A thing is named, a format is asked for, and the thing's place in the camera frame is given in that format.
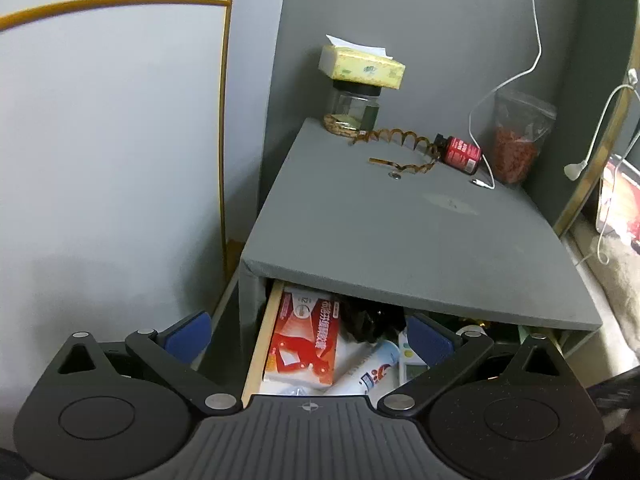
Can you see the black crumpled item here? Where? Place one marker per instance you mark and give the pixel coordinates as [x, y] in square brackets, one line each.
[366, 322]

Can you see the beige blanket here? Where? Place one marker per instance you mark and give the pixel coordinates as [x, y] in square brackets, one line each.
[617, 305]

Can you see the clear bag of red berries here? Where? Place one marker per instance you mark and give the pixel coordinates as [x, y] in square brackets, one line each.
[515, 155]

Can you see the woven coaster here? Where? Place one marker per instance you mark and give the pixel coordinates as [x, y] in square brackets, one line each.
[334, 129]

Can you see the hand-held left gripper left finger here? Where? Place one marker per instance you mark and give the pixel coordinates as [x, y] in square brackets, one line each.
[187, 336]

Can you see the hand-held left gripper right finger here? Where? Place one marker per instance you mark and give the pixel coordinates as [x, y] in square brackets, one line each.
[430, 341]

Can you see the grey nightstand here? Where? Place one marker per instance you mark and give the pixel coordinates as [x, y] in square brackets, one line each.
[400, 240]

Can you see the red label bottle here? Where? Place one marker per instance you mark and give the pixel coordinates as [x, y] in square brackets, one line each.
[460, 153]

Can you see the white digital thermometer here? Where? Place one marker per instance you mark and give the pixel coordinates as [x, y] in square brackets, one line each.
[413, 373]

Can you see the dark blurred object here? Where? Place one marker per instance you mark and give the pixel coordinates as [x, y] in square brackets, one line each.
[617, 395]

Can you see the red and white box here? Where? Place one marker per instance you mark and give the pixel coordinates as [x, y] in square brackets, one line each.
[305, 335]

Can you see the yellow tissue pack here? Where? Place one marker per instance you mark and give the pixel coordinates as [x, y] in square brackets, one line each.
[360, 67]

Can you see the glass jar with black lid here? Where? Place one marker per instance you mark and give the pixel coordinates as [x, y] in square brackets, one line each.
[350, 107]

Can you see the brown spiral hair band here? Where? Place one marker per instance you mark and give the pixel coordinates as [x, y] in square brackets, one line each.
[395, 135]

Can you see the white spray bottle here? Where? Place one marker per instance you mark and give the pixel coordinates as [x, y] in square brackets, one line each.
[365, 366]

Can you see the wooden drawer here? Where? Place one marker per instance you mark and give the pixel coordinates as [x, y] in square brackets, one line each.
[260, 341]

